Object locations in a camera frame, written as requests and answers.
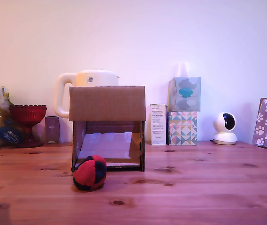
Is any red and black footbag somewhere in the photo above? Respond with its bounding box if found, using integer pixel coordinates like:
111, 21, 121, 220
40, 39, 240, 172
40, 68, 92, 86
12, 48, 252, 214
73, 155, 107, 191

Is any cardboard dice tower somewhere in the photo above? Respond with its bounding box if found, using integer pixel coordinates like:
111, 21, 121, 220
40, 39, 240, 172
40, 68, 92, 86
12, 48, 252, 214
69, 85, 146, 173

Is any white box with printed text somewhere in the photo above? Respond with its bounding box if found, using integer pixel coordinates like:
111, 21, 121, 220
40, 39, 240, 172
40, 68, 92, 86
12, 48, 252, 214
150, 104, 168, 146

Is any geometric pattern pastel box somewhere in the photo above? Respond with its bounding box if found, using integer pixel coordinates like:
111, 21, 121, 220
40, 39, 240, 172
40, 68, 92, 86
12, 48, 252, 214
168, 111, 198, 146

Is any cream electric kettle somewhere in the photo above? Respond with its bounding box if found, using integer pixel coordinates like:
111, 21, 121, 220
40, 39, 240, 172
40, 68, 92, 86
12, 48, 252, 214
53, 69, 121, 119

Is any grey tissue box with clouds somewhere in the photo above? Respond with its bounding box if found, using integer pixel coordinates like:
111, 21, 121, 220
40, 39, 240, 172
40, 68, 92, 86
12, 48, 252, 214
167, 77, 202, 113

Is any small dark grey box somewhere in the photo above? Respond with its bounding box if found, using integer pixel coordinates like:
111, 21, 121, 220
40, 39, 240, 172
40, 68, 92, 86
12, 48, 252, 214
45, 116, 61, 145

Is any red glass footed bowl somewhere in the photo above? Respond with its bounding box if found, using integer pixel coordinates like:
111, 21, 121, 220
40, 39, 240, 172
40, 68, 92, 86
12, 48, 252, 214
8, 104, 47, 149

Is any small white round camera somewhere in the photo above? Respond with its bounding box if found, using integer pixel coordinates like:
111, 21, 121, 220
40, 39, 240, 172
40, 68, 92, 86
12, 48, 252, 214
212, 112, 238, 145

